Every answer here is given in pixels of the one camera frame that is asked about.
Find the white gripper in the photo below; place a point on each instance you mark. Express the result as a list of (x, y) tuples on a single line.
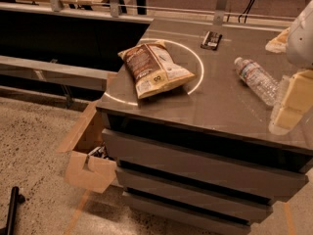
[(301, 41)]

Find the clear plastic water bottle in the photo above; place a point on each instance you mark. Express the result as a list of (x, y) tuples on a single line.
[(262, 83)]

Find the dark rxbar chocolate bar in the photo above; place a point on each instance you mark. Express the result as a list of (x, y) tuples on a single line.
[(211, 40)]

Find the grey drawer cabinet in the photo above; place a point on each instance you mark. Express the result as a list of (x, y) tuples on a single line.
[(202, 153)]

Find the brown chip bag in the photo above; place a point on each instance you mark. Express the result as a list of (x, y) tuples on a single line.
[(153, 69)]

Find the open cardboard box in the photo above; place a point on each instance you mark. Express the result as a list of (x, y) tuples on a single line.
[(84, 169)]

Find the black pole on floor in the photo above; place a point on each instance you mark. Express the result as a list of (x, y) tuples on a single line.
[(15, 199)]

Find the metal railing frame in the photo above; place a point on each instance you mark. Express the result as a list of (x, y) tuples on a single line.
[(231, 9)]

